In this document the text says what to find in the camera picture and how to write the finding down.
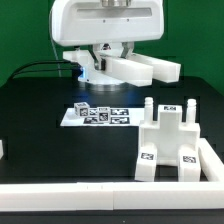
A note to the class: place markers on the white part at left edge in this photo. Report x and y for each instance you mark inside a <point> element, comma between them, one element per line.
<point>1,150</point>

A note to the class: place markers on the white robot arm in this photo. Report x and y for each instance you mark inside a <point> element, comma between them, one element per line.
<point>103,33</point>

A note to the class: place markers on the white long chair side front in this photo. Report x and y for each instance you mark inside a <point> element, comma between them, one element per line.
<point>117,71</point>

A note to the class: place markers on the white chair seat part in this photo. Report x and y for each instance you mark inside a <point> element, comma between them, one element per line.
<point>168,133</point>

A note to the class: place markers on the small white tagged cube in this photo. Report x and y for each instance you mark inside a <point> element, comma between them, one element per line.
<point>103,114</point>

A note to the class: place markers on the white long chair side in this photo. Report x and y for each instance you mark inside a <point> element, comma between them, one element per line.
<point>163,70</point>
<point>117,71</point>

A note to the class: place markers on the small white tagged block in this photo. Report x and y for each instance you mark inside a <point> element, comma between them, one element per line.
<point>82,109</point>

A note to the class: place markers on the white chair back panel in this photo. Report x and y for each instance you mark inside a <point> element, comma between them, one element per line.
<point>91,117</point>

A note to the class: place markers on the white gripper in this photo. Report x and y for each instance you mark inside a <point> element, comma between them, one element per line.
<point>89,22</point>

